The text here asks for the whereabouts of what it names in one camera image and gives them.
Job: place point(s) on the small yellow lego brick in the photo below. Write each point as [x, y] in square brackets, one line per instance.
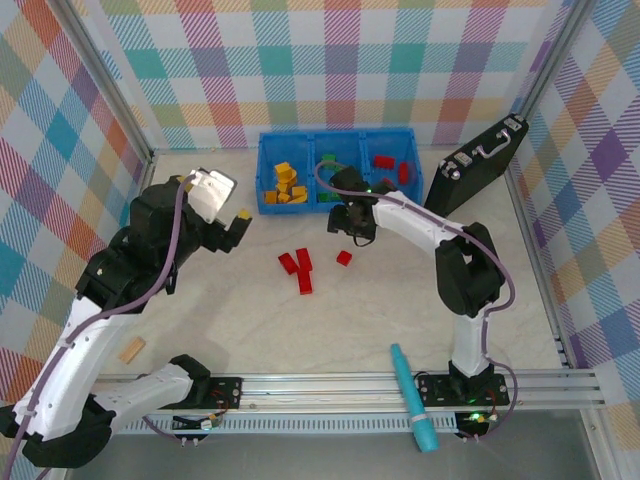
[299, 200]
[270, 197]

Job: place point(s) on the curved yellow lego brick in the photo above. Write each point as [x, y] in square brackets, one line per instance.
[283, 171]

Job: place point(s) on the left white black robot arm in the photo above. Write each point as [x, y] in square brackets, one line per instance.
[75, 360]

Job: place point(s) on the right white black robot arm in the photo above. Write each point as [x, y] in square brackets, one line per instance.
[467, 345]

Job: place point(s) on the small red lego brick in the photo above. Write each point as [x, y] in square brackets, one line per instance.
[344, 257]

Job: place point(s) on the blue three-compartment plastic bin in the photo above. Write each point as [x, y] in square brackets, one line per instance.
[292, 145]

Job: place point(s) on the small wooden block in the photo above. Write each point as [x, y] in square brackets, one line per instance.
[132, 350]

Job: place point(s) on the teal pen-shaped tool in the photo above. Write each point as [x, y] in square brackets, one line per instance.
[410, 385]

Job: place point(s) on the aluminium floor rail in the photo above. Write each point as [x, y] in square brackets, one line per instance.
[200, 149]
[146, 172]
[536, 265]

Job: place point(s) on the aluminium frame post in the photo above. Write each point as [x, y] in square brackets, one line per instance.
[131, 125]
[557, 50]

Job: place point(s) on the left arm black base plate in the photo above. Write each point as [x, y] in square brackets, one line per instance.
[225, 390]

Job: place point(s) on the aluminium mounting rail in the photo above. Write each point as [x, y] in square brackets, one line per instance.
[325, 390]

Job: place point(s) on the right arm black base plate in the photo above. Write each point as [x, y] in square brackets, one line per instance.
[432, 390]

